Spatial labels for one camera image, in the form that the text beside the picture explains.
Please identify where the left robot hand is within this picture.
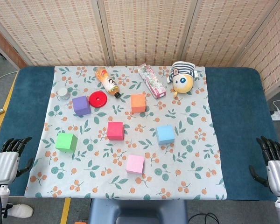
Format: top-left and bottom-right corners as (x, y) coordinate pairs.
(0, 137), (34, 185)

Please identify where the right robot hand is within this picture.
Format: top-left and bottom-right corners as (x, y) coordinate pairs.
(249, 136), (280, 196)

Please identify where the green foam cube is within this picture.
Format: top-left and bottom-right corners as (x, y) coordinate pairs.
(55, 132), (78, 154)

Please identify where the purple foam cube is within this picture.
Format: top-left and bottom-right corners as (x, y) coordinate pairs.
(72, 95), (92, 117)

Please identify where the red foam cube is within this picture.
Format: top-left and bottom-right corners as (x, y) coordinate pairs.
(107, 121), (125, 141)

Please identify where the blue foam cube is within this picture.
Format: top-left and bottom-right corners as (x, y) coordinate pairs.
(156, 125), (175, 145)

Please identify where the orange foam cube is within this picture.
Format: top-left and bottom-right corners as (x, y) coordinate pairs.
(131, 93), (147, 114)

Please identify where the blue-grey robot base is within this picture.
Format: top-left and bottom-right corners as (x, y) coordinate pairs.
(87, 198), (189, 224)

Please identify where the white shoe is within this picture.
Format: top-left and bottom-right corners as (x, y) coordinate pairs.
(8, 204), (35, 219)

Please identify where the small white jar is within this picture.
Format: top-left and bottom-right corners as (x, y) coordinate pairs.
(57, 88), (71, 101)

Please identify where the floral tablecloth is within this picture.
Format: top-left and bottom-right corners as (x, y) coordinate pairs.
(24, 65), (227, 201)

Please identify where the red plastic disc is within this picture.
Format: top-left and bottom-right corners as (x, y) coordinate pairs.
(89, 91), (108, 108)

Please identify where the orange drink bottle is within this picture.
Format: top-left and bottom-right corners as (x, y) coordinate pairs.
(94, 67), (121, 99)

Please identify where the pink foam cube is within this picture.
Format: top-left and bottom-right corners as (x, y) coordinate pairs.
(126, 154), (145, 175)

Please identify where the yellow plush toy striped hat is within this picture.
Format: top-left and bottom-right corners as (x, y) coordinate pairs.
(167, 61), (199, 98)

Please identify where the pink toothbrush package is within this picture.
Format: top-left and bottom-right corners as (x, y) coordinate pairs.
(137, 63), (167, 99)

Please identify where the woven folding screen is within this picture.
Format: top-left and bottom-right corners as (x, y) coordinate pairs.
(0, 0), (280, 94)

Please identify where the black floor cable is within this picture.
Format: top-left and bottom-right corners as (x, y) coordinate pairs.
(188, 212), (221, 224)

